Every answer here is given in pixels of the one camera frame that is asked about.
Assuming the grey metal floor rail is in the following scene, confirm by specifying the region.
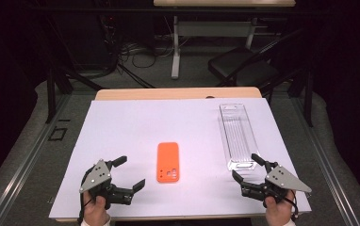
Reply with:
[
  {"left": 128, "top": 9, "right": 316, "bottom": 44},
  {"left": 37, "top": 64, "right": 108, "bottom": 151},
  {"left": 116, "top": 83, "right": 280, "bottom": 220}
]
[
  {"left": 0, "top": 93, "right": 73, "bottom": 226},
  {"left": 290, "top": 96, "right": 360, "bottom": 226}
]

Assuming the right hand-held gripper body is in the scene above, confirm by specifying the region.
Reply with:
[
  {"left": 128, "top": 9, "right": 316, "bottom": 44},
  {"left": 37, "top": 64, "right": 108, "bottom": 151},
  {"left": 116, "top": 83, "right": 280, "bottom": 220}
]
[{"left": 239, "top": 161, "right": 313, "bottom": 208}]

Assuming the white table sheet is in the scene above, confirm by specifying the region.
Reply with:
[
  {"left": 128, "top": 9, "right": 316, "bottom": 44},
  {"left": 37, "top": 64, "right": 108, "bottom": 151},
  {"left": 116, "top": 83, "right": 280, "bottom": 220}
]
[{"left": 48, "top": 97, "right": 313, "bottom": 220}]

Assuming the black metal stand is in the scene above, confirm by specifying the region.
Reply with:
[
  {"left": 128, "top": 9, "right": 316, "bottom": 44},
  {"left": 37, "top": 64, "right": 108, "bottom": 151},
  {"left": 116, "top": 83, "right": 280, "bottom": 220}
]
[
  {"left": 289, "top": 67, "right": 314, "bottom": 128},
  {"left": 44, "top": 67, "right": 106, "bottom": 124}
]

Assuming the person's right hand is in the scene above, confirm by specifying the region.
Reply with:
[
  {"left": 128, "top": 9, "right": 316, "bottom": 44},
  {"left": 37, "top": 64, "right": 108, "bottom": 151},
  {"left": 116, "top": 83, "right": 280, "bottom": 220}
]
[{"left": 264, "top": 189, "right": 296, "bottom": 224}]

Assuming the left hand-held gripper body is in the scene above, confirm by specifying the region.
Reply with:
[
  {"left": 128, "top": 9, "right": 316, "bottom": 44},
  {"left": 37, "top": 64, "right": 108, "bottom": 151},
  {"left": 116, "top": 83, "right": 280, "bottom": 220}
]
[{"left": 79, "top": 159, "right": 136, "bottom": 211}]

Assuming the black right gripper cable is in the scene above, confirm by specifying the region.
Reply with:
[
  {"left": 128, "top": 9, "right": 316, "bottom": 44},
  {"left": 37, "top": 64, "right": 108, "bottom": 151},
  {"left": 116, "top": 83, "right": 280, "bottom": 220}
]
[{"left": 282, "top": 188, "right": 300, "bottom": 221}]

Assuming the tangle of floor cables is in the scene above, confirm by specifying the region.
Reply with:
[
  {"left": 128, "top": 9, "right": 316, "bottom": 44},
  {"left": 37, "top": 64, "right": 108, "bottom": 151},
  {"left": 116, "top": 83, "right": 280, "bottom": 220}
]
[{"left": 118, "top": 39, "right": 182, "bottom": 70}]

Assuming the black folding chair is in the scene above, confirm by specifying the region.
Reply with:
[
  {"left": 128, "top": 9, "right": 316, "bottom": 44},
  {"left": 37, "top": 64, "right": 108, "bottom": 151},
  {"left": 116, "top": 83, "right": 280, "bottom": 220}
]
[{"left": 207, "top": 27, "right": 314, "bottom": 95}]

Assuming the clear plastic package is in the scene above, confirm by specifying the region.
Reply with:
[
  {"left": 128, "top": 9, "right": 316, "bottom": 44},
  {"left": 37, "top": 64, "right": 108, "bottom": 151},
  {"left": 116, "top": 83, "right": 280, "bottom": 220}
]
[{"left": 219, "top": 103, "right": 261, "bottom": 172}]

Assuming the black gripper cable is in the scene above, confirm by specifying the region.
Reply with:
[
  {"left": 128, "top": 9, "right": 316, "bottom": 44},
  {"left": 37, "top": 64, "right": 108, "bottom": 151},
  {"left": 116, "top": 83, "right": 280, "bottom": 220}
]
[
  {"left": 77, "top": 165, "right": 98, "bottom": 226},
  {"left": 282, "top": 188, "right": 300, "bottom": 221}
]

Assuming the white-framed desk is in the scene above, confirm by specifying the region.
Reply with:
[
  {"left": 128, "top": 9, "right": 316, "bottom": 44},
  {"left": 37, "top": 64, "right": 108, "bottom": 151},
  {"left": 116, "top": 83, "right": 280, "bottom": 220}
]
[{"left": 153, "top": 0, "right": 297, "bottom": 80}]

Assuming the orange phone case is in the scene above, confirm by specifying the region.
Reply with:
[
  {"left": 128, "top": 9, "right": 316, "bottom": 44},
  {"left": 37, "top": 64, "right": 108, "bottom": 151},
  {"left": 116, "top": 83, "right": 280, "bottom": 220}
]
[{"left": 155, "top": 141, "right": 180, "bottom": 184}]

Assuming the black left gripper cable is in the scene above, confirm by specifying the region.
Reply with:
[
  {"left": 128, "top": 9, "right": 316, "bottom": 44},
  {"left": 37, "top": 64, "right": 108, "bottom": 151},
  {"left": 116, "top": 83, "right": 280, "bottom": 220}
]
[{"left": 77, "top": 165, "right": 98, "bottom": 226}]

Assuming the person's left hand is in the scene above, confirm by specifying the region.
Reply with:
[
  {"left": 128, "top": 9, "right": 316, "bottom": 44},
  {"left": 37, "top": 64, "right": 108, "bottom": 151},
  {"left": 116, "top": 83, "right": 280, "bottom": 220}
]
[{"left": 82, "top": 190, "right": 112, "bottom": 225}]

